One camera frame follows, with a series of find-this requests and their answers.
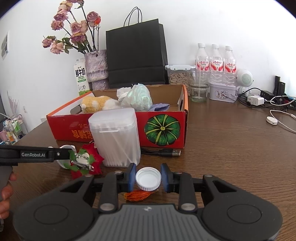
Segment large white bottle cap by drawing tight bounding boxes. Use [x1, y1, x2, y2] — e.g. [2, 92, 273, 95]
[135, 167, 162, 192]

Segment orange tassel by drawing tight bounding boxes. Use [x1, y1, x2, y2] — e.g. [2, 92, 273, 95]
[123, 189, 158, 202]

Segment cotton swab box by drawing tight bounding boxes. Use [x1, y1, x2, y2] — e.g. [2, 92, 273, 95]
[88, 108, 141, 167]

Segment red flower ornament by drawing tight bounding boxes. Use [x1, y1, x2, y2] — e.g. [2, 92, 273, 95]
[57, 141, 104, 179]

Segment small white lid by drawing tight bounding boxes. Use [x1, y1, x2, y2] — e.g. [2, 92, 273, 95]
[56, 145, 76, 169]

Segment plastic bag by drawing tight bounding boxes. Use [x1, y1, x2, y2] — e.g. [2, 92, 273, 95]
[121, 83, 152, 111]

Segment yellow white plush toy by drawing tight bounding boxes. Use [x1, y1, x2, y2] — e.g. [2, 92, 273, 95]
[80, 96, 121, 113]

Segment white tissue sheet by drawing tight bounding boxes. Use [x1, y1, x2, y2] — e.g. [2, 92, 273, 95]
[116, 87, 132, 102]

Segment person left hand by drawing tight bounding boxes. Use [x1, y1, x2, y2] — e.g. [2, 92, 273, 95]
[0, 172, 16, 219]

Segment red cardboard box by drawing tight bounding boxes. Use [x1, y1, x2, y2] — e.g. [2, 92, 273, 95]
[47, 85, 189, 149]

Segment clear glass cup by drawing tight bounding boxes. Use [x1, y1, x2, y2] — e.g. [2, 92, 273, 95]
[189, 84, 209, 102]

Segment white floral tin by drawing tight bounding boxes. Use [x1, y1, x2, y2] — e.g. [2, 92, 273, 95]
[209, 82, 237, 103]

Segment clear seed container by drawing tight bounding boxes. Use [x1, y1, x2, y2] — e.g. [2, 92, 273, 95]
[165, 65, 196, 87]

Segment white green milk carton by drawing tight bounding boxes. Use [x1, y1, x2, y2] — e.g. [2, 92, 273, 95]
[74, 58, 90, 96]

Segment water bottle right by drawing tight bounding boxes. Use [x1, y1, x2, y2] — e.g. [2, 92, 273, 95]
[223, 46, 237, 85]

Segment water bottle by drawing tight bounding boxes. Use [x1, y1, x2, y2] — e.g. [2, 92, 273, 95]
[223, 46, 237, 85]
[210, 44, 224, 83]
[195, 43, 210, 86]

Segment purple ceramic vase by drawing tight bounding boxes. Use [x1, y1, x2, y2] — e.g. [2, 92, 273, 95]
[85, 50, 109, 90]

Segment water bottle left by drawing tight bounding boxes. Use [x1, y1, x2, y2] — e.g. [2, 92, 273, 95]
[195, 43, 210, 86]

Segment white power adapter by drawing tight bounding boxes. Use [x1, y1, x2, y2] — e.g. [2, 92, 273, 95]
[247, 95, 265, 106]

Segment water bottle middle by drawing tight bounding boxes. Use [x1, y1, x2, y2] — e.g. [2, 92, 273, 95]
[210, 44, 224, 83]

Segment black paper bag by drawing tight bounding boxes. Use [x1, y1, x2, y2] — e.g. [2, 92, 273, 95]
[106, 7, 169, 88]

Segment white round speaker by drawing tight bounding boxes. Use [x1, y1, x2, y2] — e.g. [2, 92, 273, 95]
[236, 69, 254, 94]

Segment dried pink roses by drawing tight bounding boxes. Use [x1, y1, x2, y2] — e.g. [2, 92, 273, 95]
[42, 1, 101, 55]

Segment black usb cable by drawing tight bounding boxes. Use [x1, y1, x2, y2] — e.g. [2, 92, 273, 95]
[140, 147, 182, 159]

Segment white charging cable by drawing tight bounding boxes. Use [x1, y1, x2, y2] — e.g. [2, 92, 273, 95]
[265, 109, 296, 135]

